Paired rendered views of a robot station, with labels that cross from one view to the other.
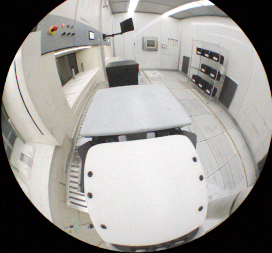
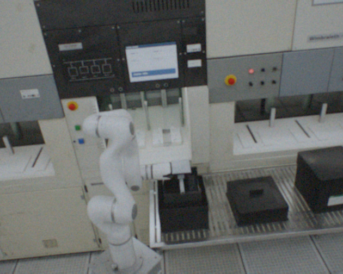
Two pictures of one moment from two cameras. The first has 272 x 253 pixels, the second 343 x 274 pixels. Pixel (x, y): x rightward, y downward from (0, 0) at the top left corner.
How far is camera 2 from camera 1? 1.79 m
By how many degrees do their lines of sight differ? 73
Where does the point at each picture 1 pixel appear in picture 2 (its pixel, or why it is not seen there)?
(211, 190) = (149, 261)
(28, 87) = (191, 124)
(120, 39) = not seen: outside the picture
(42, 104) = (197, 137)
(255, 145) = not seen: outside the picture
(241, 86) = not seen: outside the picture
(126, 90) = (185, 164)
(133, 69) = (314, 181)
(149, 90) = (185, 168)
